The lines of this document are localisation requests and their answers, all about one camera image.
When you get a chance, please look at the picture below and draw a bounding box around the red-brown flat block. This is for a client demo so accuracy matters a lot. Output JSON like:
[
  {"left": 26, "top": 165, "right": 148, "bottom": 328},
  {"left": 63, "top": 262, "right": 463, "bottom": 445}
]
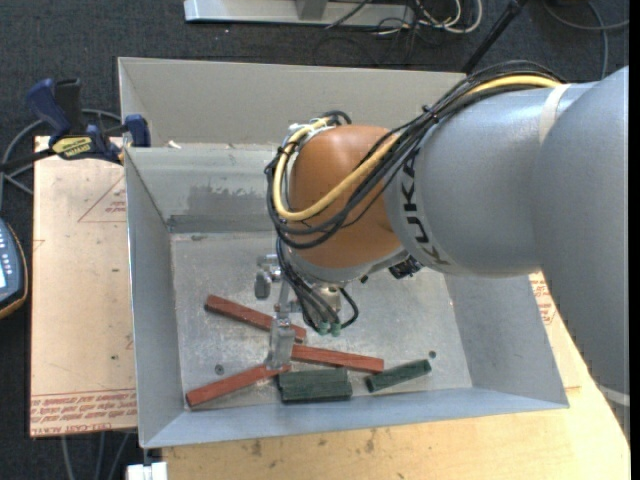
[
  {"left": 185, "top": 363, "right": 292, "bottom": 411},
  {"left": 289, "top": 343, "right": 386, "bottom": 375},
  {"left": 204, "top": 294, "right": 308, "bottom": 345}
]

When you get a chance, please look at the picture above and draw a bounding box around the grey metal bin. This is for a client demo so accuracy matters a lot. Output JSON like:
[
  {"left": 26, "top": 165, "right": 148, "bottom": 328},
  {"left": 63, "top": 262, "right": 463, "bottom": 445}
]
[{"left": 117, "top": 56, "right": 571, "bottom": 450}]

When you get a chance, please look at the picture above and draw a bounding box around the black cylinder on white bracket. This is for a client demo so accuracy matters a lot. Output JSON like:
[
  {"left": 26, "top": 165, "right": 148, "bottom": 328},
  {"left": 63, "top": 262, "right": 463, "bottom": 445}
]
[{"left": 387, "top": 257, "right": 425, "bottom": 281}]

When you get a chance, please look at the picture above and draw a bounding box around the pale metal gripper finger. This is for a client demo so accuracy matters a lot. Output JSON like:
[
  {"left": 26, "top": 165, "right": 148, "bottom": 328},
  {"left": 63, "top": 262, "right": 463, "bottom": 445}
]
[
  {"left": 264, "top": 316, "right": 298, "bottom": 371},
  {"left": 253, "top": 254, "right": 283, "bottom": 300}
]

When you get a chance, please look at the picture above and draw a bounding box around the dark green flat block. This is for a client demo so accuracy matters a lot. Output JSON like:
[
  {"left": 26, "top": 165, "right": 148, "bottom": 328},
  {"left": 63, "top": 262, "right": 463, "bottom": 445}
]
[
  {"left": 363, "top": 358, "right": 433, "bottom": 395},
  {"left": 279, "top": 380, "right": 354, "bottom": 404},
  {"left": 277, "top": 367, "right": 350, "bottom": 388}
]

